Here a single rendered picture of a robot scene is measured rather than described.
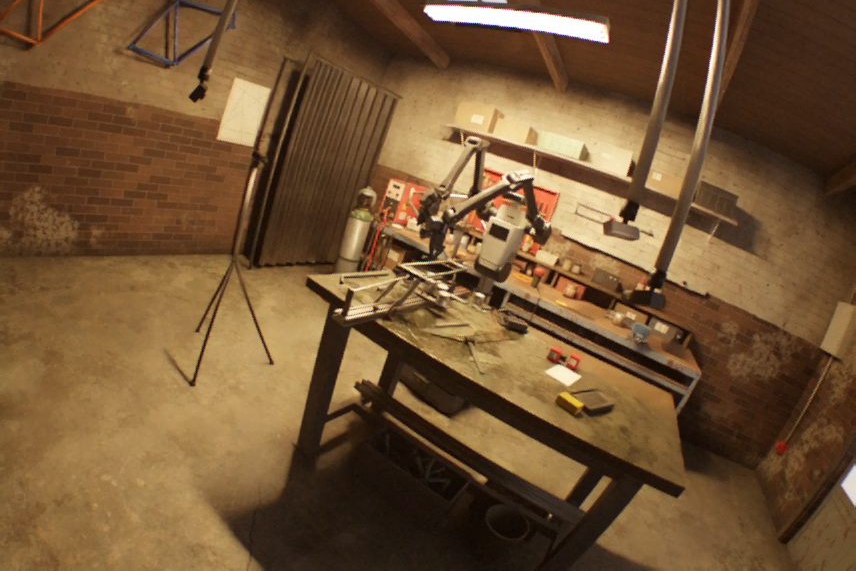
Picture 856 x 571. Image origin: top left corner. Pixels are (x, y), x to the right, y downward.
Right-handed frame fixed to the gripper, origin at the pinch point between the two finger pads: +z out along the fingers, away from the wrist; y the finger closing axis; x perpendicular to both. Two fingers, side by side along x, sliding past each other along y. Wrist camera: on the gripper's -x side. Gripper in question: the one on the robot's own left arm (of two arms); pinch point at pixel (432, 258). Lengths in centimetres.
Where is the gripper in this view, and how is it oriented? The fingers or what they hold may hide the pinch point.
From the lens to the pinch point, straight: 196.5
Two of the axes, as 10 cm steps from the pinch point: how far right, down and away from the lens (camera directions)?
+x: 9.2, 2.5, 3.2
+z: -3.2, 9.3, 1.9
